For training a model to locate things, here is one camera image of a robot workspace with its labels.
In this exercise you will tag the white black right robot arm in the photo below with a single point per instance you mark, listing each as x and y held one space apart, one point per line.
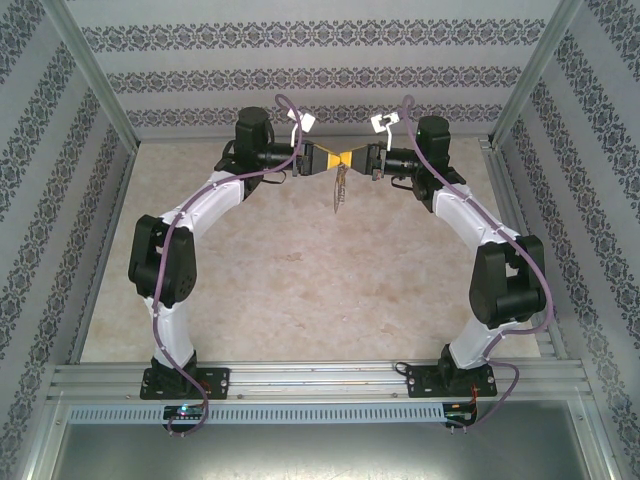
475 220

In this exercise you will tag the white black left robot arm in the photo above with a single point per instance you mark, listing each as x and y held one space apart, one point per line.
172 330

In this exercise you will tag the right circuit board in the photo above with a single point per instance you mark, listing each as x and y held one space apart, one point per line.
460 415

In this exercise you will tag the circuit board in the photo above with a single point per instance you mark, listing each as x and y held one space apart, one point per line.
185 411
460 415

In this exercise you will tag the left circuit board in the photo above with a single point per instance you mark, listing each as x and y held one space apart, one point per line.
185 411

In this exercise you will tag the grey metal panel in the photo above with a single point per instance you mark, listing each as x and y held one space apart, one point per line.
320 455

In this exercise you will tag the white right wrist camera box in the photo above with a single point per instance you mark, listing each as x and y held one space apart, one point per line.
385 122

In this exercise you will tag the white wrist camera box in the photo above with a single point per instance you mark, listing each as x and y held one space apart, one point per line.
385 122
305 125

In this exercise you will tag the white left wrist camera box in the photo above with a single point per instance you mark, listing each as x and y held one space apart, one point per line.
305 125

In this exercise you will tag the aluminium frame post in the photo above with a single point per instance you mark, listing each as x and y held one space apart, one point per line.
597 440
42 440
535 75
92 75

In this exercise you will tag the aluminium mounting rail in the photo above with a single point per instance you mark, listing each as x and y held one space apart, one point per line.
320 380

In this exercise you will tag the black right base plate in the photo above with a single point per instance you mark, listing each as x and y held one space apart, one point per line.
420 382

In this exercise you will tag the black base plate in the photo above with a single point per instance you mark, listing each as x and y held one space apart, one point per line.
217 382
420 382

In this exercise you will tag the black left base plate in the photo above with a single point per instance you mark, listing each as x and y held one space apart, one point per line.
217 382

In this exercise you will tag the aluminium front frame post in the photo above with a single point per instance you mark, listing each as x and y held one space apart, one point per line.
42 440
597 440

